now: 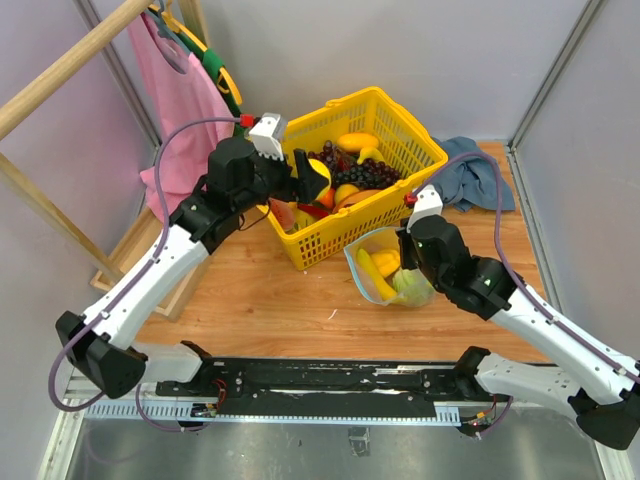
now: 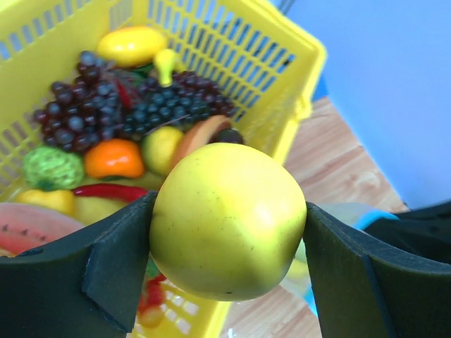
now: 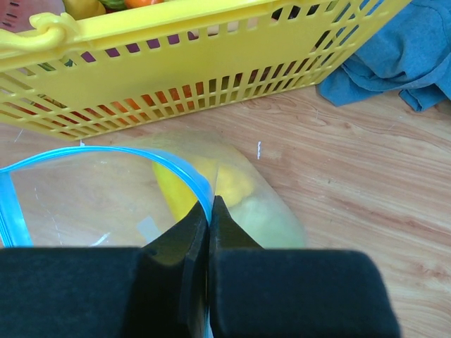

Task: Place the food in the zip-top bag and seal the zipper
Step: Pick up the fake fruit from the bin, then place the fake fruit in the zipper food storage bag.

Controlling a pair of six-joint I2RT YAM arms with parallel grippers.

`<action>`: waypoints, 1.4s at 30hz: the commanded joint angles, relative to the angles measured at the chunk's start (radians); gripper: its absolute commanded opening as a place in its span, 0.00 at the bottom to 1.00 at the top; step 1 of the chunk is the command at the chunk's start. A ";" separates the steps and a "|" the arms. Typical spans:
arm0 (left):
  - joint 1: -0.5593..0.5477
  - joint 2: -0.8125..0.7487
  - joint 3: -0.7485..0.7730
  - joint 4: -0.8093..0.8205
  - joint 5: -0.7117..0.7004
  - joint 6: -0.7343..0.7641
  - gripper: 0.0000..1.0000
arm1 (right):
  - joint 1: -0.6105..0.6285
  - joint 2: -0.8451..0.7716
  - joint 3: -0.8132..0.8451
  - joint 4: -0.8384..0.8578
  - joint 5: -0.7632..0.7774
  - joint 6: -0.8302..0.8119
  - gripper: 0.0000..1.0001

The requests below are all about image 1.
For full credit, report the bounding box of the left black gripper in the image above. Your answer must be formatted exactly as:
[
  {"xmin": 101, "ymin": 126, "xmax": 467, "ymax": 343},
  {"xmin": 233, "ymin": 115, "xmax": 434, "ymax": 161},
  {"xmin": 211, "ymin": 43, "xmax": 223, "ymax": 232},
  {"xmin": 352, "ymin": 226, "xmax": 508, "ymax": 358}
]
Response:
[{"xmin": 234, "ymin": 142, "xmax": 329, "ymax": 214}]

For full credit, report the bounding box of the large yellow lemon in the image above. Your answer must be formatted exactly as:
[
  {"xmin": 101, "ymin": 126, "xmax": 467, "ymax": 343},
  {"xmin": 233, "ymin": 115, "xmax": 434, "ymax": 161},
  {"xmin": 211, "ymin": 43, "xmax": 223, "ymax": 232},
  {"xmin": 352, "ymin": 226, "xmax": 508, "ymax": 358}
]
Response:
[{"xmin": 309, "ymin": 159, "xmax": 332, "ymax": 201}]

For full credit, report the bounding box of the orange fruit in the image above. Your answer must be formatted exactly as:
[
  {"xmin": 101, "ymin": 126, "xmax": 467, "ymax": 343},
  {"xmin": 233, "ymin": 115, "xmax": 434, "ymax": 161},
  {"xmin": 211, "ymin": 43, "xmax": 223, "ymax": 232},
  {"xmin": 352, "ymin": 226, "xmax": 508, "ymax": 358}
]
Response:
[{"xmin": 316, "ymin": 188, "xmax": 335, "ymax": 210}]

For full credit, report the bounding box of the yellow bell pepper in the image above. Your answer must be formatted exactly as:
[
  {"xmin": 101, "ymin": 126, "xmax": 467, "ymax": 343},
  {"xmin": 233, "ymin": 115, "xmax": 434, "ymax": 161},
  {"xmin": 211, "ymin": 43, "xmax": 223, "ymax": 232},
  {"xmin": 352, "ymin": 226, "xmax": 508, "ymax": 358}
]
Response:
[{"xmin": 370, "ymin": 249, "xmax": 401, "ymax": 278}]

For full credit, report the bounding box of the clear zip top bag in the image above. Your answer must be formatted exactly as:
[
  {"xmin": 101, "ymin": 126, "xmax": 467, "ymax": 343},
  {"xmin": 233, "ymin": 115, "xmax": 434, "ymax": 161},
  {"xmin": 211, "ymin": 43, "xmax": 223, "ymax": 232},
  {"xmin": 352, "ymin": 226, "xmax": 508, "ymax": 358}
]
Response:
[{"xmin": 344, "ymin": 227, "xmax": 435, "ymax": 308}]

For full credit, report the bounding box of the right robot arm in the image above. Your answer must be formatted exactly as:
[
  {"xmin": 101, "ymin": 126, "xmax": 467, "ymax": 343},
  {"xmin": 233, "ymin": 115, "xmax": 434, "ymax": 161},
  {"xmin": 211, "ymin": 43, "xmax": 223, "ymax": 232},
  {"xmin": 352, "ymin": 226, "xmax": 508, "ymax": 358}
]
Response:
[{"xmin": 397, "ymin": 215, "xmax": 639, "ymax": 450}]

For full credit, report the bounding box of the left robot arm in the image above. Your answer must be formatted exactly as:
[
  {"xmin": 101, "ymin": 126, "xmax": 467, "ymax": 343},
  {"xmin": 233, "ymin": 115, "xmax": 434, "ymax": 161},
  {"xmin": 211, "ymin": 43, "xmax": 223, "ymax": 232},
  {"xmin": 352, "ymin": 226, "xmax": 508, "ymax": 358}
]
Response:
[{"xmin": 56, "ymin": 137, "xmax": 331, "ymax": 399}]

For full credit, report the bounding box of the red chili pepper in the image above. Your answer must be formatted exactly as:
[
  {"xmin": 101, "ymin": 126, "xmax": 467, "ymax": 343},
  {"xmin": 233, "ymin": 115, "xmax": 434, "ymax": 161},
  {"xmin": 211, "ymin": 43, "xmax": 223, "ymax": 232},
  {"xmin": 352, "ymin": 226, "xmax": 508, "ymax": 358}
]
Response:
[{"xmin": 297, "ymin": 203, "xmax": 330, "ymax": 220}]

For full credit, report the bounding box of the purple grape bunch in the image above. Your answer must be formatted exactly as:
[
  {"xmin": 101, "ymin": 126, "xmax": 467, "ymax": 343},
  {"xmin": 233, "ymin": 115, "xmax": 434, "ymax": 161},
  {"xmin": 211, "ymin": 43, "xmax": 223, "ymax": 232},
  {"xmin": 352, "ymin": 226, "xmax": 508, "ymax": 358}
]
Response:
[{"xmin": 307, "ymin": 140, "xmax": 343, "ymax": 169}]

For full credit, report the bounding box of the papaya slice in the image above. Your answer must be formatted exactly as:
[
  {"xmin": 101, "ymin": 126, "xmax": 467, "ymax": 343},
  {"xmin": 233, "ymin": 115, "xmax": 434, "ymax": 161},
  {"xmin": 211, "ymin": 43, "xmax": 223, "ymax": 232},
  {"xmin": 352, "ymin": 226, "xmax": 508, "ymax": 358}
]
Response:
[{"xmin": 333, "ymin": 189, "xmax": 380, "ymax": 213}]

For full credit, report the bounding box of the yellow plastic basket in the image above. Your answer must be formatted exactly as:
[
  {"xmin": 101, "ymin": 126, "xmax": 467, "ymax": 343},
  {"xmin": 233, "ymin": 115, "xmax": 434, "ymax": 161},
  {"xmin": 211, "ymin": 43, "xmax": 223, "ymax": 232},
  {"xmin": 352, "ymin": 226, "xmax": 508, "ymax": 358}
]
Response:
[{"xmin": 267, "ymin": 86, "xmax": 448, "ymax": 270}]

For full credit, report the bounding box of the yellow mango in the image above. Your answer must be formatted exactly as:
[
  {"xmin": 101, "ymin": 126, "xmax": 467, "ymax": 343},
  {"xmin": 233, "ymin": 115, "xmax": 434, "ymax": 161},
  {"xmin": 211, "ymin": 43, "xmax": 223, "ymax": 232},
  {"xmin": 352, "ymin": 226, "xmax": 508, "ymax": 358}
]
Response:
[{"xmin": 335, "ymin": 132, "xmax": 379, "ymax": 154}]

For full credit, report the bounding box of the dark grape bunch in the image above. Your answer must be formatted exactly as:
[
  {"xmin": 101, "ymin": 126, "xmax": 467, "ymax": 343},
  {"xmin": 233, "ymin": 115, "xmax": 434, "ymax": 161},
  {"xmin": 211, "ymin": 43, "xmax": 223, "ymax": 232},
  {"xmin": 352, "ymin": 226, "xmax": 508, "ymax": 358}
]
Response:
[{"xmin": 332, "ymin": 159, "xmax": 401, "ymax": 190}]

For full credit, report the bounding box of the small yellow banana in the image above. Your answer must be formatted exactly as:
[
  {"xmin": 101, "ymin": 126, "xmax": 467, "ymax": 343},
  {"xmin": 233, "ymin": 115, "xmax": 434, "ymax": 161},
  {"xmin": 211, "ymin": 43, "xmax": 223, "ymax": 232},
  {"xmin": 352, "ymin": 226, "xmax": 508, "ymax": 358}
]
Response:
[{"xmin": 357, "ymin": 147, "xmax": 384, "ymax": 165}]

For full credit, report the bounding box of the blue crumpled cloth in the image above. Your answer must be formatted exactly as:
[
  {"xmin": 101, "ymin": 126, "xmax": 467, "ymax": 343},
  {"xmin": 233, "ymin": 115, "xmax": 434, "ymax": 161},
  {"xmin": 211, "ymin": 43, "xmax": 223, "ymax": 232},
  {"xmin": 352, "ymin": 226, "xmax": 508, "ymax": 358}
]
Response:
[{"xmin": 432, "ymin": 136, "xmax": 516, "ymax": 213}]

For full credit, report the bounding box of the green clothes hanger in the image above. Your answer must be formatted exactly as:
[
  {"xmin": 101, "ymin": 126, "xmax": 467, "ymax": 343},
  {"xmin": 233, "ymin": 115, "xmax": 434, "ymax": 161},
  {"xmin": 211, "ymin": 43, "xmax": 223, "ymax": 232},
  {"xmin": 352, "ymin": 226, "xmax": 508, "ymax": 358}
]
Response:
[{"xmin": 147, "ymin": 1, "xmax": 243, "ymax": 117}]

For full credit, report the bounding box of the pink hanging shirt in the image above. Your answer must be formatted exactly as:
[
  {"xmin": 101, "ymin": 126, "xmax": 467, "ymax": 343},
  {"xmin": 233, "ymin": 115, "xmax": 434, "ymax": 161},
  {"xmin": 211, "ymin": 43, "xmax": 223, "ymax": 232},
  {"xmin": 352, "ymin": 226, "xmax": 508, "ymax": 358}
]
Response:
[{"xmin": 127, "ymin": 13, "xmax": 234, "ymax": 213}]

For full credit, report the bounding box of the yellow clothes hanger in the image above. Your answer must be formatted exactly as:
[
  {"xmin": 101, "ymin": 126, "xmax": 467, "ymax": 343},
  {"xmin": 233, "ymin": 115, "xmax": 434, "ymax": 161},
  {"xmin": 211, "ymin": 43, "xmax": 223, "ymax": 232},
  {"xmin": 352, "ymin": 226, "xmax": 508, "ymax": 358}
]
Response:
[{"xmin": 162, "ymin": 1, "xmax": 243, "ymax": 110}]

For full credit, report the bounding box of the wooden clothes rack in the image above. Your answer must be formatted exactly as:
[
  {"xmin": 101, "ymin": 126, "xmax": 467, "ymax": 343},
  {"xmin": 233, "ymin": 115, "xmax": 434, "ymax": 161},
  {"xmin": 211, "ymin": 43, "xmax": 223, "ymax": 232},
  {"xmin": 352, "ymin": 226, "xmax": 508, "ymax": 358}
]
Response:
[{"xmin": 1, "ymin": 0, "xmax": 206, "ymax": 322}]

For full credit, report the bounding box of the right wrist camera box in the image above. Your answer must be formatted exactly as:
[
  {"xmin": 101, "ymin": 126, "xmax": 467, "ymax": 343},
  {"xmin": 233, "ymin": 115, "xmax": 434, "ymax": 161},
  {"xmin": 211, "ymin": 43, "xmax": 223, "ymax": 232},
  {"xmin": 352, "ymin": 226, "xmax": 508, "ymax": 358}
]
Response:
[{"xmin": 409, "ymin": 185, "xmax": 443, "ymax": 223}]

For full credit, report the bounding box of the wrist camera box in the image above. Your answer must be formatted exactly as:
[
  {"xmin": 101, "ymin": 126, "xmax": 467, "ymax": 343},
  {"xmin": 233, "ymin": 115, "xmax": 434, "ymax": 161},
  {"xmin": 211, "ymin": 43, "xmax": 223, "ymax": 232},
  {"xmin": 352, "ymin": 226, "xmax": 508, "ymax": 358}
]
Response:
[
  {"xmin": 409, "ymin": 185, "xmax": 443, "ymax": 223},
  {"xmin": 248, "ymin": 113, "xmax": 287, "ymax": 161}
]

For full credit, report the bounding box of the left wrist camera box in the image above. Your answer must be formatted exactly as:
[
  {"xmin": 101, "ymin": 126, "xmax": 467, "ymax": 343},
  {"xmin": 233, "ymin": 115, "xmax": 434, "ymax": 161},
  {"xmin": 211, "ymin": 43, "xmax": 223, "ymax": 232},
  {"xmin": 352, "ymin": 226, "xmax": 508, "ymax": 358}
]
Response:
[{"xmin": 248, "ymin": 113, "xmax": 287, "ymax": 161}]

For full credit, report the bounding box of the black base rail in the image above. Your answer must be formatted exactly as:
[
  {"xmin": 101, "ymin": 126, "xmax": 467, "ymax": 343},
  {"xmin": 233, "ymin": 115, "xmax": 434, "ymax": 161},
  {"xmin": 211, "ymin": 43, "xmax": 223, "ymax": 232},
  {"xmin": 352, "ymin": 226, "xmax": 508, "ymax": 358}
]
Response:
[{"xmin": 156, "ymin": 357, "xmax": 493, "ymax": 420}]

